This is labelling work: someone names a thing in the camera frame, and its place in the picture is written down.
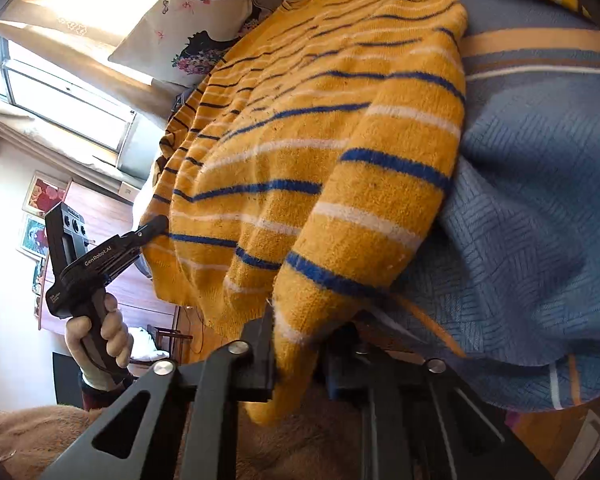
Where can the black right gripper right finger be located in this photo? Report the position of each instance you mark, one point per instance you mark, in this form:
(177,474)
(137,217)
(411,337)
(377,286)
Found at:
(421,421)

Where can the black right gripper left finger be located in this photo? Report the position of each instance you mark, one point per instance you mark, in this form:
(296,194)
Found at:
(177,421)

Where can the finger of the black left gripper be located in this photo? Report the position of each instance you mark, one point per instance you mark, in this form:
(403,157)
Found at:
(134,241)

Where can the yellow striped knit sweater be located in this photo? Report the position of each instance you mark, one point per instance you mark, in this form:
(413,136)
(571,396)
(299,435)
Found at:
(307,169)

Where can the left hand in white glove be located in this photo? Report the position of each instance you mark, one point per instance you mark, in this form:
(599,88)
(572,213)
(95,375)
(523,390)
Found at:
(119,343)

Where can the wooden wardrobe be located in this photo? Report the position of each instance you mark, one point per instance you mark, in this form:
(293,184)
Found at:
(92,248)

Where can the blue plaid bed sheet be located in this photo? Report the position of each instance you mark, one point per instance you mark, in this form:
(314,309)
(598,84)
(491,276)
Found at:
(506,287)

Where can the white cushion with black silhouette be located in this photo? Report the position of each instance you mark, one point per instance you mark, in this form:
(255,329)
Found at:
(180,41)

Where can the beige curtain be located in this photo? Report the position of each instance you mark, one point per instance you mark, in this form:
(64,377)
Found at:
(78,36)

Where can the blue floral wall picture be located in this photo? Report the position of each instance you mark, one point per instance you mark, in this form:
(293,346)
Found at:
(34,242)

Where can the red floral wall picture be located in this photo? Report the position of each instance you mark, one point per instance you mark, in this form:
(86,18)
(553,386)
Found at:
(43,194)

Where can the window with metal frame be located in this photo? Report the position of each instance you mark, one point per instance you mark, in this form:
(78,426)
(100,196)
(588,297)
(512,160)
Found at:
(41,88)

